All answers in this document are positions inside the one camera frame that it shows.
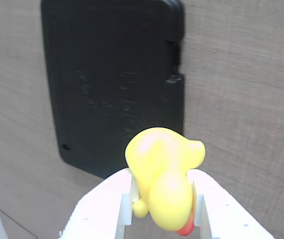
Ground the yellow rubber duck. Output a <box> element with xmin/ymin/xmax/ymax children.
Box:
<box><xmin>124</xmin><ymin>126</ymin><xmax>206</xmax><ymax>236</ymax></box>

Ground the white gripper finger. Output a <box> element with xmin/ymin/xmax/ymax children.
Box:
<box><xmin>58</xmin><ymin>168</ymin><xmax>139</xmax><ymax>239</ymax></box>
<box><xmin>186</xmin><ymin>169</ymin><xmax>276</xmax><ymax>239</ymax></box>

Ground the black plastic case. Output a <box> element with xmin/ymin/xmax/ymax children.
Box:
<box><xmin>40</xmin><ymin>0</ymin><xmax>185</xmax><ymax>180</ymax></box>

